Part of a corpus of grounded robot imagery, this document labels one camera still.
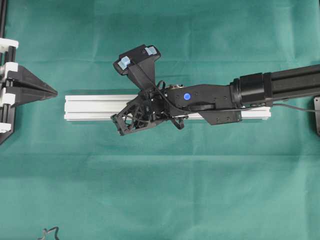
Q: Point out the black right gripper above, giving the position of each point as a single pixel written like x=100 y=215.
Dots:
x=155 y=105

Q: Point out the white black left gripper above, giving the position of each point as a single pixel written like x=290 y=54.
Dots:
x=18 y=86

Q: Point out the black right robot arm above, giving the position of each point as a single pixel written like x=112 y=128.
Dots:
x=265 y=89

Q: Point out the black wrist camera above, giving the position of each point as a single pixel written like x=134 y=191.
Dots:
x=138 y=64

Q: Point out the aluminium extrusion rail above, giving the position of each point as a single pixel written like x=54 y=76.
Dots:
x=102 y=107

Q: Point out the black frame bar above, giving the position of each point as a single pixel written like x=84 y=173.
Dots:
x=3 y=14

